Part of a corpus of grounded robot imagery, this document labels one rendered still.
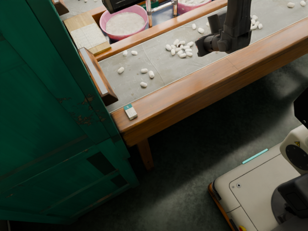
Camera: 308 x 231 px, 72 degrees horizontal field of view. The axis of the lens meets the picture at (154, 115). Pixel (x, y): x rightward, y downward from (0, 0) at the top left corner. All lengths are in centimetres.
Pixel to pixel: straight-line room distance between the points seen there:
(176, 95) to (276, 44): 55
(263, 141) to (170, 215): 86
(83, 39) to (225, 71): 72
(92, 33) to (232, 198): 114
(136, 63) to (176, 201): 94
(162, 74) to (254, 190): 79
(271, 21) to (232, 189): 92
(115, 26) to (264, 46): 77
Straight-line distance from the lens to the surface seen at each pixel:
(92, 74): 91
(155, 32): 117
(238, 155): 166
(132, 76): 101
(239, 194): 130
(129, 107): 86
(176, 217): 151
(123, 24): 129
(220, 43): 74
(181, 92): 91
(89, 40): 118
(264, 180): 136
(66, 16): 146
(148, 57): 108
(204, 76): 97
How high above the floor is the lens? 151
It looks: 61 degrees down
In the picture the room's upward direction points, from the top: 8 degrees counter-clockwise
